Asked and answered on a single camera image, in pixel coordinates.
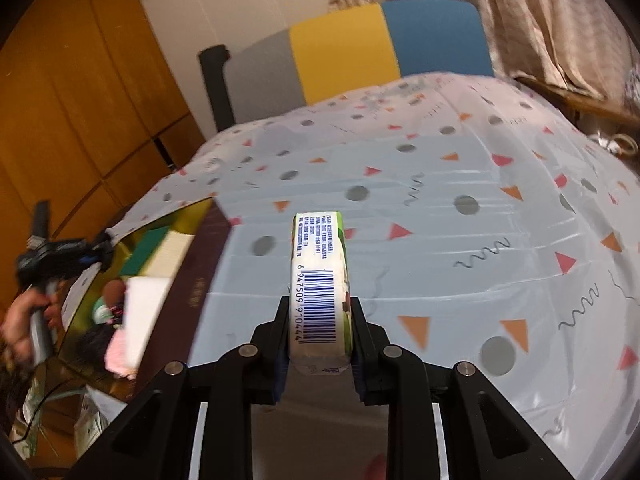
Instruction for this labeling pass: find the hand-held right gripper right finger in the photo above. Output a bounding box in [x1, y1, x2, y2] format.
[349, 297, 571, 480]

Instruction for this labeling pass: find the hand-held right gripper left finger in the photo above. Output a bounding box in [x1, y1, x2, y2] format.
[65, 297, 292, 480]

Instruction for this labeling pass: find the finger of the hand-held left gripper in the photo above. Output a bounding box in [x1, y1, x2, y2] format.
[85, 232, 115, 267]

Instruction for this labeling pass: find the brown makeup sponge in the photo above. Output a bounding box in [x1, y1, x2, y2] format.
[100, 280, 128, 306]

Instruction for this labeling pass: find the green yellow scouring sponge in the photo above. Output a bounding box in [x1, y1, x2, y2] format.
[120, 225, 173, 278]

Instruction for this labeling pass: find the tissue packet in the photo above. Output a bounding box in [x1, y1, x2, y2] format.
[289, 210, 355, 376]

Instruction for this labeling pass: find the white foam sponge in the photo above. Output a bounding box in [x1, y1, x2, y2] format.
[122, 275, 176, 368]

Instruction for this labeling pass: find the black beaded hair extension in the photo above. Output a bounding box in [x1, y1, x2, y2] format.
[75, 305, 126, 361]

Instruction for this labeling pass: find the gold metal tin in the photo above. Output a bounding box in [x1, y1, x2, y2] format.
[50, 195, 236, 401]

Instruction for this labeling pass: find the pink fluffy towel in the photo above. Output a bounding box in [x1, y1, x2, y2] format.
[104, 330, 141, 378]

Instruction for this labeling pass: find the person's left hand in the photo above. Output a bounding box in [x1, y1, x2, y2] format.
[0, 290, 63, 365]

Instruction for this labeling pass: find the wooden wardrobe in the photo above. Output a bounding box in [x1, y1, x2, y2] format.
[0, 0, 206, 281]

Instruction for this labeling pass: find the white green carton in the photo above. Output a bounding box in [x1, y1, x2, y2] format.
[75, 395, 108, 446]

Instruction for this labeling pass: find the grey yellow blue chair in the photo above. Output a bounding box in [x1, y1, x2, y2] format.
[198, 0, 496, 133]

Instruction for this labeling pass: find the wooden side table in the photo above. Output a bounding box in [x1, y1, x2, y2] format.
[515, 75, 640, 128]

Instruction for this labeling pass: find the beige printed curtain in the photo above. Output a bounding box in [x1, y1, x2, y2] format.
[320, 0, 640, 106]

